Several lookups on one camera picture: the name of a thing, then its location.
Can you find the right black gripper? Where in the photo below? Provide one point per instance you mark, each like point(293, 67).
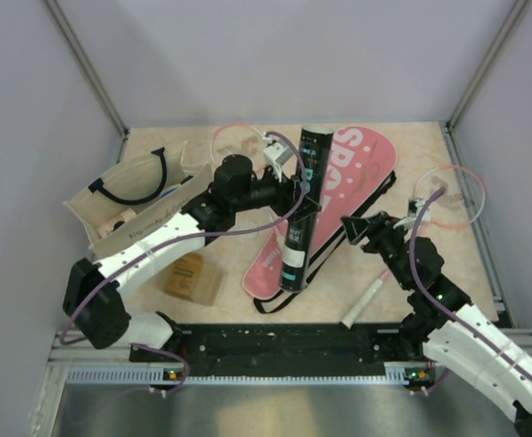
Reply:
point(378, 226)

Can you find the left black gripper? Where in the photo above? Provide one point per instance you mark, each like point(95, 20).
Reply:
point(288, 194)

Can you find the black shuttlecock tube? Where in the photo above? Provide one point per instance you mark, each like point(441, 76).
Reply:
point(314, 148)

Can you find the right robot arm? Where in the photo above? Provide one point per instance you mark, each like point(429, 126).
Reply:
point(450, 329)

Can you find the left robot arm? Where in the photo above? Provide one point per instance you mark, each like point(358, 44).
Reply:
point(97, 292)

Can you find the left pink badminton racket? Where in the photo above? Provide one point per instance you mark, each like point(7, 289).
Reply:
point(241, 139)

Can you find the pink badminton racket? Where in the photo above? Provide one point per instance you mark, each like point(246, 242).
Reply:
point(241, 139)
point(456, 197)

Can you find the right pink badminton racket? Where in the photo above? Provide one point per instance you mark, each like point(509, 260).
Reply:
point(456, 197)

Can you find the white tube lid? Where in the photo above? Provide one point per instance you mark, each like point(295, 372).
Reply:
point(250, 226)

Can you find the pink racket cover bag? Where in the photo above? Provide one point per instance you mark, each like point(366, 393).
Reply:
point(360, 170)

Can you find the brown cardboard box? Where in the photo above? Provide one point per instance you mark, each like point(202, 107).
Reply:
point(194, 279)

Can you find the beige floral tote bag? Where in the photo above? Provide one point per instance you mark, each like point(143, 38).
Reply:
point(136, 197)

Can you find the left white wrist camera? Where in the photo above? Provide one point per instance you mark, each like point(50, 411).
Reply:
point(276, 153)

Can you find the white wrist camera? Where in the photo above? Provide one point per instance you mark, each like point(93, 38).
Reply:
point(276, 153)
point(417, 210)

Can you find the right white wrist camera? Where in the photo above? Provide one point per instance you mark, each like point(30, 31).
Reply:
point(417, 210)

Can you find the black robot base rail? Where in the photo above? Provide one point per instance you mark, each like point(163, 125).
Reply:
point(294, 350)

